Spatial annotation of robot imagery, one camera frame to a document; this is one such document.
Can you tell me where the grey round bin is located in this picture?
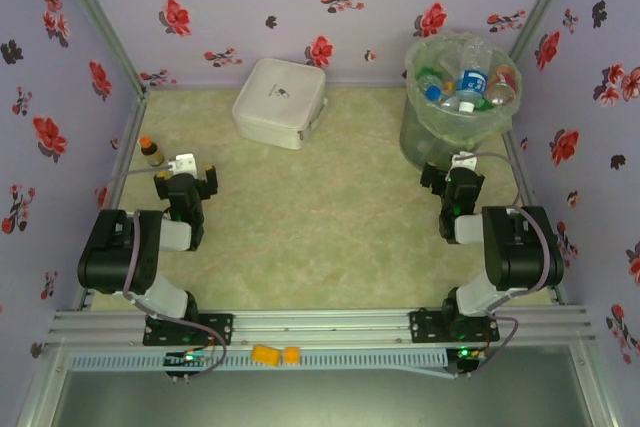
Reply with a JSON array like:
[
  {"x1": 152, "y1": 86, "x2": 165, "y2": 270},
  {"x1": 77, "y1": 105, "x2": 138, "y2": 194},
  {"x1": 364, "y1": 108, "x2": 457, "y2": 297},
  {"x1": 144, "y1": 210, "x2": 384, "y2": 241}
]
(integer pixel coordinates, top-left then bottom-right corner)
[{"x1": 398, "y1": 29, "x2": 524, "y2": 176}]

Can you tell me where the small brown bottle orange cap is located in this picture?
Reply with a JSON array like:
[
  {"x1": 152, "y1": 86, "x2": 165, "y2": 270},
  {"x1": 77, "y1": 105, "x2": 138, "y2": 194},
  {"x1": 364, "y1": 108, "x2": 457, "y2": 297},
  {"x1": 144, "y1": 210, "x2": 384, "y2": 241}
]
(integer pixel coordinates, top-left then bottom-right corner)
[{"x1": 138, "y1": 135, "x2": 166, "y2": 168}]

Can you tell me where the white zip case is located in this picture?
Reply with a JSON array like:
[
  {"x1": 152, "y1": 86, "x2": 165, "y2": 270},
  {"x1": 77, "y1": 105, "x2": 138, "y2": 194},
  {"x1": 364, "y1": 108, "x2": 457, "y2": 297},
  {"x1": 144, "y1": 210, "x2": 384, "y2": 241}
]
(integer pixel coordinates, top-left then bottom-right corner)
[{"x1": 230, "y1": 56, "x2": 329, "y2": 151}]

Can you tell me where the large orange block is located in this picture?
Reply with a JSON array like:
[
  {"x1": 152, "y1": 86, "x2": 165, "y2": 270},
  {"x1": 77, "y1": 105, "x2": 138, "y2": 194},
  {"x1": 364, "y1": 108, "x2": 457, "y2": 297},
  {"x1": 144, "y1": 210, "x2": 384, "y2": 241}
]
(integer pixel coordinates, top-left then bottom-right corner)
[{"x1": 251, "y1": 344, "x2": 282, "y2": 366}]

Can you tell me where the grey metal panel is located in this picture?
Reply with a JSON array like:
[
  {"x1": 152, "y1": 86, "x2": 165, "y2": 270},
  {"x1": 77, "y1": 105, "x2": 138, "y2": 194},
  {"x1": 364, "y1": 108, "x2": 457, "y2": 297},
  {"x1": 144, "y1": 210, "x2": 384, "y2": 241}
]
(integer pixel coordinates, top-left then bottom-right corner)
[{"x1": 49, "y1": 370, "x2": 601, "y2": 427}]

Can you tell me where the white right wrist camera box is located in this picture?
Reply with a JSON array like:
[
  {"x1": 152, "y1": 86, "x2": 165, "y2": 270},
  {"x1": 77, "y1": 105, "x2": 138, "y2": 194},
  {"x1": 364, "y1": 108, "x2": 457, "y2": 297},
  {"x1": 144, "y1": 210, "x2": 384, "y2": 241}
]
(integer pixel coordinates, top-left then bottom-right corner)
[{"x1": 449, "y1": 151, "x2": 479, "y2": 171}]

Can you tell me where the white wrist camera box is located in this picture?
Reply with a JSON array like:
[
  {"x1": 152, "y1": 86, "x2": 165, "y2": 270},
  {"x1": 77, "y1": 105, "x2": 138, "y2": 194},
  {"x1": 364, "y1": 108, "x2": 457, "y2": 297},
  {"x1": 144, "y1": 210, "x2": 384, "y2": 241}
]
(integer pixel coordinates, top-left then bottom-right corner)
[
  {"x1": 167, "y1": 151, "x2": 198, "y2": 177},
  {"x1": 449, "y1": 151, "x2": 479, "y2": 171}
]

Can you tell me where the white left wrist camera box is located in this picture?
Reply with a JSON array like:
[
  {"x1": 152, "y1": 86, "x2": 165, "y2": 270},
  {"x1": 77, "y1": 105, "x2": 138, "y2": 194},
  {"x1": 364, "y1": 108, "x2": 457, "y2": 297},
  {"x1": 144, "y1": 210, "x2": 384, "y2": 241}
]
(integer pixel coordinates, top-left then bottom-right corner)
[{"x1": 167, "y1": 151, "x2": 198, "y2": 177}]

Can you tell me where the aluminium table side rail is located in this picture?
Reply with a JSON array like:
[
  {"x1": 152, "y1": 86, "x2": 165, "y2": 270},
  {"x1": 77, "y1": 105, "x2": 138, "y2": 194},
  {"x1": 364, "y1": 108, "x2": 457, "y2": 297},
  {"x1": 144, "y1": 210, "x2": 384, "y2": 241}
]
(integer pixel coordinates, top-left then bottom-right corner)
[
  {"x1": 502, "y1": 129, "x2": 569, "y2": 306},
  {"x1": 74, "y1": 91, "x2": 150, "y2": 311}
]

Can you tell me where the grey left arm cable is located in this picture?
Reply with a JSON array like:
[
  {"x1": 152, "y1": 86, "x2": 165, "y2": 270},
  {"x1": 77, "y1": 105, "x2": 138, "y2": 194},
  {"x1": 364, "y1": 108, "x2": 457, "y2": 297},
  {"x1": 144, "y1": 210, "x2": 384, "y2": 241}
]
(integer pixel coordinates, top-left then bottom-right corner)
[{"x1": 97, "y1": 164, "x2": 229, "y2": 381}]

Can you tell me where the aluminium frame post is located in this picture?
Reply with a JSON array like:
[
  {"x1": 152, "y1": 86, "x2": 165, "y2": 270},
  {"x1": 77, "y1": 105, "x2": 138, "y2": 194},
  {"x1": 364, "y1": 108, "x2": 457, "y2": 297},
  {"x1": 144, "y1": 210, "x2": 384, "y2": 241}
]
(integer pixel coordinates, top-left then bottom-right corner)
[
  {"x1": 44, "y1": 0, "x2": 149, "y2": 96},
  {"x1": 507, "y1": 0, "x2": 586, "y2": 61}
]

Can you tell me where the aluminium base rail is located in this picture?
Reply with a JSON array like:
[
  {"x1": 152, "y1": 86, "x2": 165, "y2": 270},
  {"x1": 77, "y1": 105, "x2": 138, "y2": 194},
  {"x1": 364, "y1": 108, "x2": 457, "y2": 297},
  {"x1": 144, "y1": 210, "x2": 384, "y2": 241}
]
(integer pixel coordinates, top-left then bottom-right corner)
[{"x1": 47, "y1": 306, "x2": 594, "y2": 348}]

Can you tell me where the white slotted cable duct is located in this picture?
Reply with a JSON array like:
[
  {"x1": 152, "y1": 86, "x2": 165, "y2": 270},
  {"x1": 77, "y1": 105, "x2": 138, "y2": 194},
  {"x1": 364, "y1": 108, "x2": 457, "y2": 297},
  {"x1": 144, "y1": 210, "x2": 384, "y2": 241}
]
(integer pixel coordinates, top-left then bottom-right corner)
[{"x1": 67, "y1": 350, "x2": 447, "y2": 372}]

